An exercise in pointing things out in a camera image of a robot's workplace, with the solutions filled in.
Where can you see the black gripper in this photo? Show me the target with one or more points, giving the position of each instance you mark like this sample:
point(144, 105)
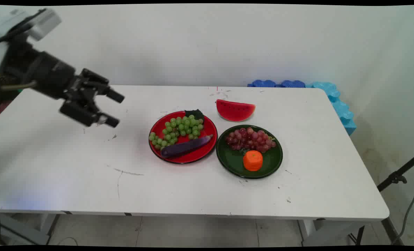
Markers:
point(50, 75)

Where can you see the orange toy fruit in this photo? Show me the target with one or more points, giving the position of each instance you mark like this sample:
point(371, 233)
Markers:
point(252, 161)

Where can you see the green grape bunch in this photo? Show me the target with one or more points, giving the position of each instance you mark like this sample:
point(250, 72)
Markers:
point(179, 129)

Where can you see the purple toy eggplant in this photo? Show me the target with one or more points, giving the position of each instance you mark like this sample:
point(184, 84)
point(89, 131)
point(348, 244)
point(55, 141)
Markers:
point(186, 147)

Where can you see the red round plate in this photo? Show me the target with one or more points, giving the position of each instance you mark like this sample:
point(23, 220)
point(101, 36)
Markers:
point(206, 146)

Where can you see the red watermelon slice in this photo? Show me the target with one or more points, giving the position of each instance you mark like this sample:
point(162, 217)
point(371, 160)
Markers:
point(234, 111)

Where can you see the red grape bunch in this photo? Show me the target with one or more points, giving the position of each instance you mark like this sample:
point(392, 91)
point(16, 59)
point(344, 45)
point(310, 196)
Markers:
point(250, 139)

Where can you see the dark blue foam mat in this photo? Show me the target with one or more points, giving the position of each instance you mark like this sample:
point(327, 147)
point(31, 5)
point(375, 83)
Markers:
point(262, 83)
point(292, 84)

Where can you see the dark green round plate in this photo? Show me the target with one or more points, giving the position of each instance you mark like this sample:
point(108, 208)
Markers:
point(273, 160)

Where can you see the light blue foam mat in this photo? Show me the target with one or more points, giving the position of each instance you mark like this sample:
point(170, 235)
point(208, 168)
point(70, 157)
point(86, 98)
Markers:
point(341, 109)

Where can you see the black tripod stand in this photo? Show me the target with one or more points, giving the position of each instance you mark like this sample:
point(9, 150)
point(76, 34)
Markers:
point(396, 177)

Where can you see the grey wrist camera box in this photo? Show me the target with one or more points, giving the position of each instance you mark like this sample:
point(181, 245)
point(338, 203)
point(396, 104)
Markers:
point(45, 23)

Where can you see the white table leg frame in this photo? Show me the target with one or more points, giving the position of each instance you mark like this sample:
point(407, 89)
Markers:
point(327, 233)
point(22, 228)

